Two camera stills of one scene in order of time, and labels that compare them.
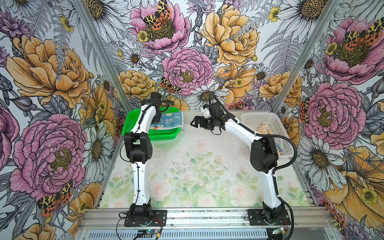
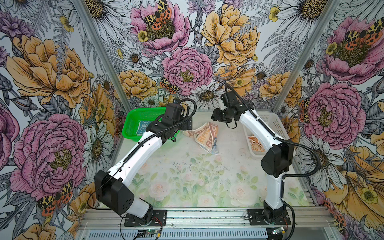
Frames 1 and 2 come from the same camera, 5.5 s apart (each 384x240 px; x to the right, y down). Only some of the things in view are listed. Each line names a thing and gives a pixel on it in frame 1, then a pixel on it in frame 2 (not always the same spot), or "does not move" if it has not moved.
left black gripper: [158, 117] → [184, 127]
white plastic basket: [252, 118] does not move
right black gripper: [202, 124] → [217, 116]
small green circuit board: [279, 230] does not move
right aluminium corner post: [332, 8] does not move
